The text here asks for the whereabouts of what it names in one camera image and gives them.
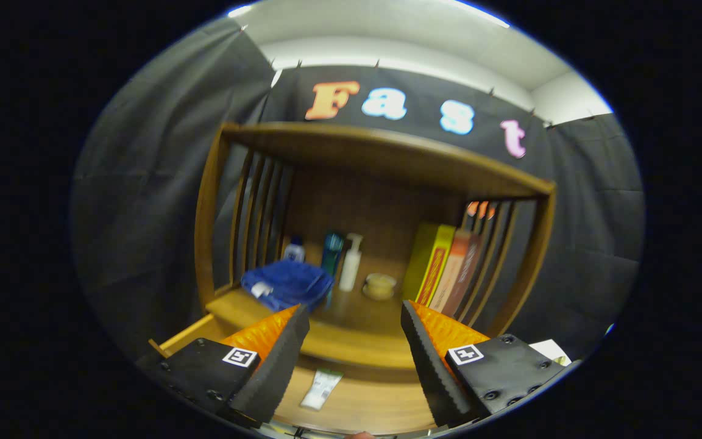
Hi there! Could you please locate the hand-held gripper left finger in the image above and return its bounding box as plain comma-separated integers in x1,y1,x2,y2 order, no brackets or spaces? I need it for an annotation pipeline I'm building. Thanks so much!
135,304,311,427

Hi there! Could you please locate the orange and cream book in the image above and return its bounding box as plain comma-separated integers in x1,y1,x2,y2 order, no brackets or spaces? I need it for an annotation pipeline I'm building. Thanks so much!
429,229,472,315

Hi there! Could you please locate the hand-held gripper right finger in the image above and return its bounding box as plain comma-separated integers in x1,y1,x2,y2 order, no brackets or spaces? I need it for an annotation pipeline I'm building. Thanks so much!
400,299,571,427

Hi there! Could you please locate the black backdrop cloth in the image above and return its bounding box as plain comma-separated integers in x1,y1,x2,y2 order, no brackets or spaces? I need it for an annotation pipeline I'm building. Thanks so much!
71,18,645,360

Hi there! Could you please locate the wooden drawer with black knob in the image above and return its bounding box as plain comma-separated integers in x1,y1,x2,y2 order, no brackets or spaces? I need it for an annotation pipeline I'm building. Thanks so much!
147,314,449,437

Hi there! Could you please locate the teal bottle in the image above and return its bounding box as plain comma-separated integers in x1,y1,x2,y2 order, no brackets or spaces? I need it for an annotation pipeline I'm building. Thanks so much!
321,230,346,278

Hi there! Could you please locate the white tube with green end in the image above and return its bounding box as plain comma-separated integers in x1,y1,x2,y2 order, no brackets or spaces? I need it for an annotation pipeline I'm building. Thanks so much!
300,369,344,410

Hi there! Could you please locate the white pump bottle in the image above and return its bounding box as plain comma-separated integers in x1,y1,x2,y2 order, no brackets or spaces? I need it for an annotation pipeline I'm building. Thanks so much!
339,233,364,292

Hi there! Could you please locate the small white blue-capped bottle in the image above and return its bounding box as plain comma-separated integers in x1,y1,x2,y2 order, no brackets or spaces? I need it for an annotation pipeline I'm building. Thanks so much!
283,237,307,264

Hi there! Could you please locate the beige lidded cup with saucer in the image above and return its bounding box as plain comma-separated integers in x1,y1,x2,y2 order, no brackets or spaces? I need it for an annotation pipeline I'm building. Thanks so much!
362,273,398,301

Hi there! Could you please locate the yellow book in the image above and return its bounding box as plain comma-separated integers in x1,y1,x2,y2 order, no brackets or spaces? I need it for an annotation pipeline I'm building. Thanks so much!
401,223,456,307

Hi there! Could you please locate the white table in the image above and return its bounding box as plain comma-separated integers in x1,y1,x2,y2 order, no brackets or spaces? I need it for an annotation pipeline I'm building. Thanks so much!
528,339,572,366

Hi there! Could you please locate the blue folded towel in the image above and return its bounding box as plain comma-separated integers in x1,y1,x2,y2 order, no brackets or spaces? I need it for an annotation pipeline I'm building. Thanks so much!
241,260,335,313

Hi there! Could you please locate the brown book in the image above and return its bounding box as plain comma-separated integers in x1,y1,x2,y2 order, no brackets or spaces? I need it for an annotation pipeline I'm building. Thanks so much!
442,234,484,318

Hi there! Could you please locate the wooden countertop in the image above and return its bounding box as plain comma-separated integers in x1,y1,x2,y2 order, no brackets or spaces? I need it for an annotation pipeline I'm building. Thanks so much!
205,287,437,369

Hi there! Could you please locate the wooden cabinet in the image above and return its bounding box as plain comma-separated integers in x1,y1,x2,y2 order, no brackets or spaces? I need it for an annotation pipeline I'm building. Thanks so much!
147,121,557,437

